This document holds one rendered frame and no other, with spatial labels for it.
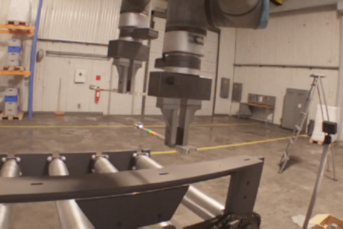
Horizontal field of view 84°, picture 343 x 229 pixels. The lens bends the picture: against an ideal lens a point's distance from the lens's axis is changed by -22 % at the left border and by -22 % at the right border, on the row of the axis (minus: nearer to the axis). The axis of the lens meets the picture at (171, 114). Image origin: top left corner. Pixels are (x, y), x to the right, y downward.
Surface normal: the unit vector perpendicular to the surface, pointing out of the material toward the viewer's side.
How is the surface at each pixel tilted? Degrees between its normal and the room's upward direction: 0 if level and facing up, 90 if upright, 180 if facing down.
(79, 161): 90
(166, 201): 90
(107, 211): 90
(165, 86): 90
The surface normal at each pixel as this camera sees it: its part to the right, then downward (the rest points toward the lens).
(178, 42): -0.34, 0.08
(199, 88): 0.53, 0.15
